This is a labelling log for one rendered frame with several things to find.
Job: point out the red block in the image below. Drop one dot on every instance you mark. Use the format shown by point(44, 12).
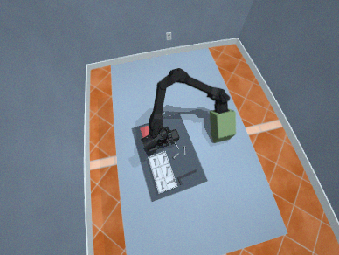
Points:
point(145, 131)

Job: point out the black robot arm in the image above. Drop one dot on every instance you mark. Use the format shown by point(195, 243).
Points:
point(156, 118)

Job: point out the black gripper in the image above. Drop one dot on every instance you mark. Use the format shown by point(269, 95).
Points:
point(174, 135)

